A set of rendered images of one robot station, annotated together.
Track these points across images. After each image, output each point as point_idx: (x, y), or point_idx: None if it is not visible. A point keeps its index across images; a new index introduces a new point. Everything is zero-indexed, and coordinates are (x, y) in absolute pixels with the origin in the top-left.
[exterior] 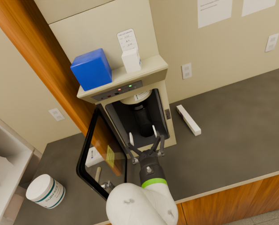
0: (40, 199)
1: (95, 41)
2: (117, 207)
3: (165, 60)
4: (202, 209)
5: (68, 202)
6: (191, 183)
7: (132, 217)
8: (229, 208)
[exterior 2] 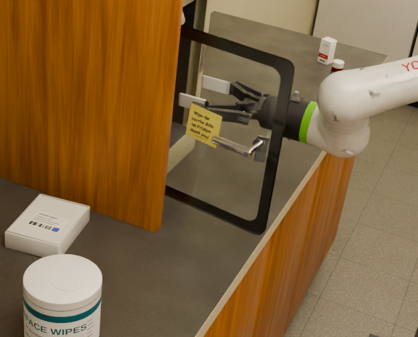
0: (99, 297)
1: None
2: (360, 75)
3: None
4: (273, 275)
5: (117, 321)
6: (279, 177)
7: (383, 66)
8: (286, 276)
